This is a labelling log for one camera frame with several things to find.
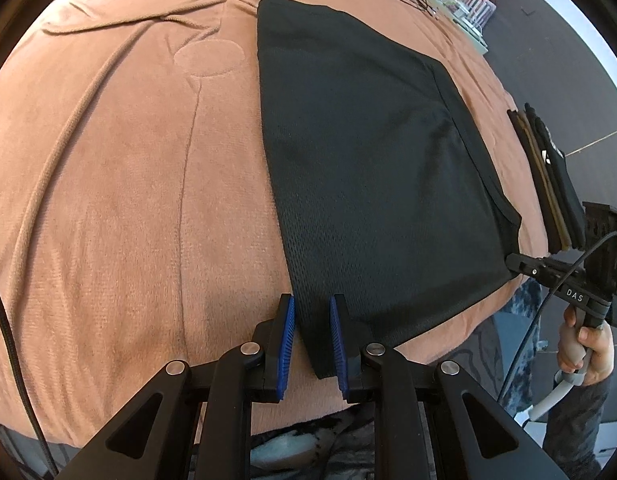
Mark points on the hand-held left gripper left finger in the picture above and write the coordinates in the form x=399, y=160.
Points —
x=287, y=340

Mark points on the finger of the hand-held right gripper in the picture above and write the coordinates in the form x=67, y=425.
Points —
x=530, y=267

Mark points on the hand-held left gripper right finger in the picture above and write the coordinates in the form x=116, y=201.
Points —
x=337, y=345

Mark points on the black sleeveless shirt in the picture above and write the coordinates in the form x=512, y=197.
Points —
x=363, y=160

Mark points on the person's right forearm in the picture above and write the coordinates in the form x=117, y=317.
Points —
x=573, y=425

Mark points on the stack of folded clothes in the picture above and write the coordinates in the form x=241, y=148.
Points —
x=553, y=185

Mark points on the person's right hand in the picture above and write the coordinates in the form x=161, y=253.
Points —
x=598, y=355

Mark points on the blue grey fuzzy cloth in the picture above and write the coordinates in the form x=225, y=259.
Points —
x=523, y=310

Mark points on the grey printed pants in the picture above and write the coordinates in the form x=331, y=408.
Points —
x=338, y=460

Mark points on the brown blanket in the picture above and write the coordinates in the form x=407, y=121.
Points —
x=113, y=185

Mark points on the white nightstand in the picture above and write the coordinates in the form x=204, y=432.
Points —
x=463, y=25

